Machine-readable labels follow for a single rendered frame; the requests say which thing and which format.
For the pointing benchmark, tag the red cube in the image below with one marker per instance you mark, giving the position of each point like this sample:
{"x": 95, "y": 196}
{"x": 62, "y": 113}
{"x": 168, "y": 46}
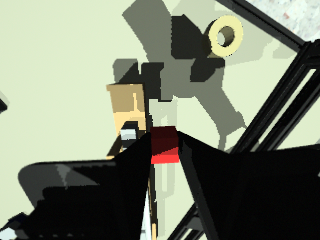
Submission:
{"x": 164, "y": 143}

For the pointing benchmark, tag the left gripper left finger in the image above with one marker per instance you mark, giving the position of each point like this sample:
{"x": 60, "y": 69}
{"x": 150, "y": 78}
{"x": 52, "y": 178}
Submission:
{"x": 123, "y": 182}

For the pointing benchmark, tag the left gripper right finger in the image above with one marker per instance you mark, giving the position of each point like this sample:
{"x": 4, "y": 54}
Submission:
{"x": 217, "y": 179}

